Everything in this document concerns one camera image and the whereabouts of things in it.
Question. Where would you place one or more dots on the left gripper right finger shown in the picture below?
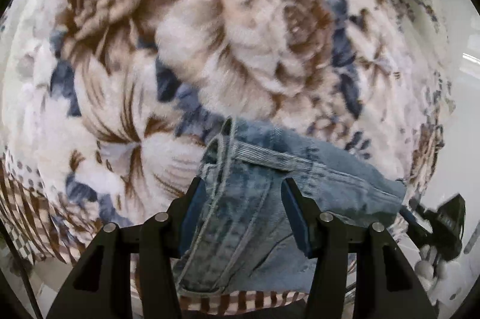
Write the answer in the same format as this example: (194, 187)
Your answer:
(386, 285)

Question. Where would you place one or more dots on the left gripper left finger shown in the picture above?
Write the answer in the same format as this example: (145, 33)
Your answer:
(99, 285)

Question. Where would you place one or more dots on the blue denim ripped jeans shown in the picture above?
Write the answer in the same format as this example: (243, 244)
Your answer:
(244, 241)

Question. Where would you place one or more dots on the floral fleece bed blanket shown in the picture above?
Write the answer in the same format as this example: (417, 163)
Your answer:
(107, 106)

